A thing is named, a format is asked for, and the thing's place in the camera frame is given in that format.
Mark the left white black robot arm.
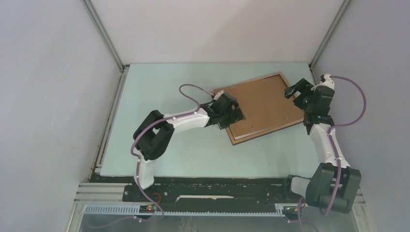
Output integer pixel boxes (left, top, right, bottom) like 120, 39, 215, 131
131, 91, 245, 201

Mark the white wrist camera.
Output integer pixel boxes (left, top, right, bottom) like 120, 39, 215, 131
213, 90, 224, 101
311, 74, 335, 91

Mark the wooden picture frame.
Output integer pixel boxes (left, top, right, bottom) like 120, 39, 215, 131
213, 71, 305, 146

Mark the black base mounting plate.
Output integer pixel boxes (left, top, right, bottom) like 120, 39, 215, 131
122, 177, 301, 214

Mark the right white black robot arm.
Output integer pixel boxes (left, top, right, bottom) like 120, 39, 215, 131
281, 75, 361, 214

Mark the small green circuit board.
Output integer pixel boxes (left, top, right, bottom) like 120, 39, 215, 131
138, 205, 157, 213

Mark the aluminium rail frame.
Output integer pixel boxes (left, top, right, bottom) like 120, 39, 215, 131
65, 182, 366, 232

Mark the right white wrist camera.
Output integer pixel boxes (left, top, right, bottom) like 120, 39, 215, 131
311, 74, 335, 91

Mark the brown backing board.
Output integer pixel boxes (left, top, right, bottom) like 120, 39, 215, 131
219, 75, 303, 139

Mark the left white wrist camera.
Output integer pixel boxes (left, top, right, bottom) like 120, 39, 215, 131
213, 90, 224, 101

